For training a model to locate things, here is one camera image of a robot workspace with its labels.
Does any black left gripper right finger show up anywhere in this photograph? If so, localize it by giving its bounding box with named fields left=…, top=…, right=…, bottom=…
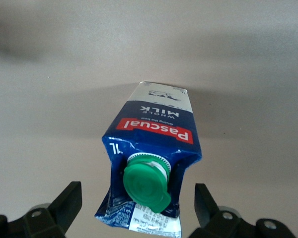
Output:
left=188, top=182, right=297, bottom=238

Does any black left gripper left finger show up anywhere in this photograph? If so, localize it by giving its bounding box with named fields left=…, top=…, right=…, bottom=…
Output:
left=0, top=181, right=82, bottom=238

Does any large table cover sheet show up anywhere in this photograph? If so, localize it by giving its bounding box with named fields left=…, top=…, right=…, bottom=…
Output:
left=0, top=0, right=298, bottom=238

